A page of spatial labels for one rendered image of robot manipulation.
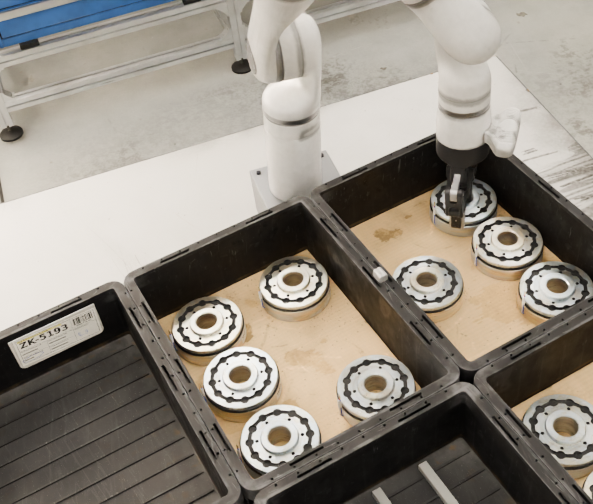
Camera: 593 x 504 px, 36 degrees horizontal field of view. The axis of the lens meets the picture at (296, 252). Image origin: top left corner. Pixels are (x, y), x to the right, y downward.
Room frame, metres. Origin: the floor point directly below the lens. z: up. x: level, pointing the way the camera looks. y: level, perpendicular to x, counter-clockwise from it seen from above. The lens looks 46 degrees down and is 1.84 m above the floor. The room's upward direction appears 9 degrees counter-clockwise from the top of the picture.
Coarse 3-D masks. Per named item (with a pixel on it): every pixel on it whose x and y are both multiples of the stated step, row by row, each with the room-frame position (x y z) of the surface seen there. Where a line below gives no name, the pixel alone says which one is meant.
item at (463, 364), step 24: (360, 168) 1.03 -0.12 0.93; (528, 168) 0.97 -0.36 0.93; (312, 192) 0.99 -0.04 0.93; (552, 192) 0.92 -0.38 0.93; (336, 216) 0.93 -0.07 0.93; (576, 216) 0.86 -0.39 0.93; (576, 312) 0.70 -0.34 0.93; (432, 336) 0.69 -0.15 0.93; (528, 336) 0.67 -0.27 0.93; (456, 360) 0.65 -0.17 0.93; (480, 360) 0.65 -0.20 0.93
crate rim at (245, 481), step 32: (256, 224) 0.95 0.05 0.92; (320, 224) 0.92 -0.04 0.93; (352, 256) 0.85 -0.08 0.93; (128, 288) 0.85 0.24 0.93; (384, 288) 0.78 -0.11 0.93; (416, 320) 0.72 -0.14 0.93; (192, 384) 0.67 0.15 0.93; (448, 384) 0.62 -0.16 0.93; (384, 416) 0.59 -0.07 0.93; (224, 448) 0.58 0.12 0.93; (320, 448) 0.56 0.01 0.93; (256, 480) 0.53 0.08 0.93
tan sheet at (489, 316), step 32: (384, 224) 1.00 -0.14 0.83; (416, 224) 0.99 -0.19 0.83; (384, 256) 0.93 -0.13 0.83; (416, 256) 0.92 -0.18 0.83; (448, 256) 0.91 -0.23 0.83; (544, 256) 0.89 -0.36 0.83; (480, 288) 0.84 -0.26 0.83; (512, 288) 0.83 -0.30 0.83; (448, 320) 0.79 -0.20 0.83; (480, 320) 0.78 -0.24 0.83; (512, 320) 0.78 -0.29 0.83; (480, 352) 0.73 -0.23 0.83
